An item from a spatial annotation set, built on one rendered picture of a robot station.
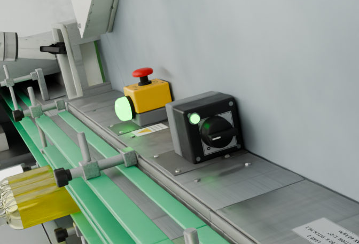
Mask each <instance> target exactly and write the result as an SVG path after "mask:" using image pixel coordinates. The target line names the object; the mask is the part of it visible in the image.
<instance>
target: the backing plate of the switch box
mask: <svg viewBox="0 0 359 244"><path fill-rule="evenodd" d="M246 153H248V152H247V151H245V150H243V149H241V150H239V151H236V152H232V153H229V154H226V155H222V156H219V157H217V158H214V159H210V160H207V161H204V162H200V163H197V164H193V163H191V162H190V161H188V160H187V159H185V158H184V157H182V156H180V155H178V154H177V153H175V150H172V151H169V152H165V153H162V154H158V155H155V156H152V157H149V159H150V160H152V161H153V162H154V163H156V164H157V165H159V166H160V167H161V168H163V169H164V170H165V171H167V172H168V173H170V174H171V175H173V176H177V175H180V174H184V173H186V172H189V171H192V170H196V169H199V168H202V167H205V166H209V165H211V164H214V163H218V162H221V161H224V160H227V159H230V158H234V157H237V156H240V155H243V154H246Z"/></svg>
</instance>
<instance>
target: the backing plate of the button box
mask: <svg viewBox="0 0 359 244"><path fill-rule="evenodd" d="M167 121H168V119H167V120H164V121H160V122H157V123H153V124H149V125H146V126H143V127H140V126H139V125H137V124H136V123H134V122H132V121H131V120H129V121H125V122H122V123H118V124H115V125H111V126H108V127H107V128H108V129H109V130H111V131H112V132H113V133H114V134H116V135H117V136H119V135H122V134H125V133H129V132H132V131H135V130H139V129H142V128H146V127H150V126H152V125H156V124H159V123H164V122H167Z"/></svg>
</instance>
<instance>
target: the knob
mask: <svg viewBox="0 0 359 244"><path fill-rule="evenodd" d="M236 135H238V130H237V128H234V127H232V125H231V123H230V122H228V121H227V120H226V119H225V118H223V117H221V116H211V117H209V118H208V119H206V120H205V121H204V123H203V124H202V126H201V129H200V136H201V139H202V141H203V142H204V143H205V144H206V145H207V146H209V147H213V148H224V147H226V146H228V145H229V144H230V143H231V141H232V139H233V137H234V136H236Z"/></svg>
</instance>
